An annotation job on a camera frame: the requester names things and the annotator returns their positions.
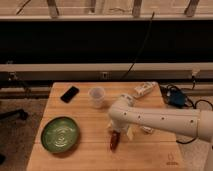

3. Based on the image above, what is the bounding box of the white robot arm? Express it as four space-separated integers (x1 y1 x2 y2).
108 94 213 171

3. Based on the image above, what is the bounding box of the black chair base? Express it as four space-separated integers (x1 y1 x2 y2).
0 109 29 120

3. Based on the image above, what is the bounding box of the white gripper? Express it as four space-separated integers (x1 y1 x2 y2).
107 122 134 139

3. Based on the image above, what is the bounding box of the green bowl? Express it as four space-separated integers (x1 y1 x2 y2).
41 116 80 154

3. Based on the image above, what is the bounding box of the black cable on floor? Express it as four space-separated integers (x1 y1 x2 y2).
159 83 213 145

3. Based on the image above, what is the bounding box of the black hanging cable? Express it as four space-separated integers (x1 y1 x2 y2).
120 11 156 81

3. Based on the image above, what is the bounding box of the red pepper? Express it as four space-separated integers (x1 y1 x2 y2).
110 131 120 151

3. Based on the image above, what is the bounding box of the white ceramic cup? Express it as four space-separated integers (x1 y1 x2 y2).
88 87 105 108

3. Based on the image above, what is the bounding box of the blue black device on floor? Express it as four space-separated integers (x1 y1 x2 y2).
167 89 186 107

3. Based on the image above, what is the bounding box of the white tube package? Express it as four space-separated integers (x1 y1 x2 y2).
133 82 156 99

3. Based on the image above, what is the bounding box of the black smartphone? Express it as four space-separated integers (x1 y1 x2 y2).
60 86 79 103

